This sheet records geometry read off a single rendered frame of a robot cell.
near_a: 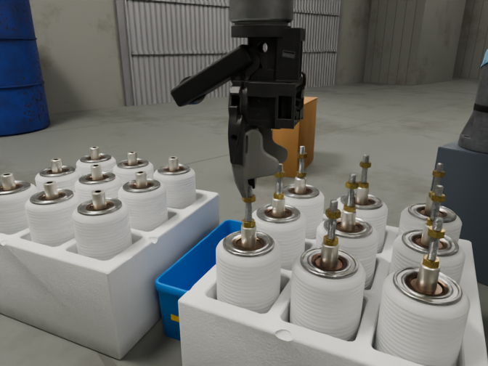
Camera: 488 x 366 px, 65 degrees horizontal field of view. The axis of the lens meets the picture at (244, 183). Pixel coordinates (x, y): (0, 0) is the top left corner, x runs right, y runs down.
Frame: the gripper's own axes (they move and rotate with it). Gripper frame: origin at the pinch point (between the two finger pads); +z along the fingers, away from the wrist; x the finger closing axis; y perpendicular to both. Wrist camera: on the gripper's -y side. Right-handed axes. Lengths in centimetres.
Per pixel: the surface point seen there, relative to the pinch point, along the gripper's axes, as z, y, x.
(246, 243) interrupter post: 8.7, 0.7, -1.0
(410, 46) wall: -17, 69, 552
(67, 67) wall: -1, -219, 222
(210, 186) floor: 34, -40, 85
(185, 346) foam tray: 24.4, -7.1, -6.5
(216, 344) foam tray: 21.8, -1.7, -7.4
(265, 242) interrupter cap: 9.1, 3.0, 0.8
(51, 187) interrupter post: 7.1, -39.3, 6.0
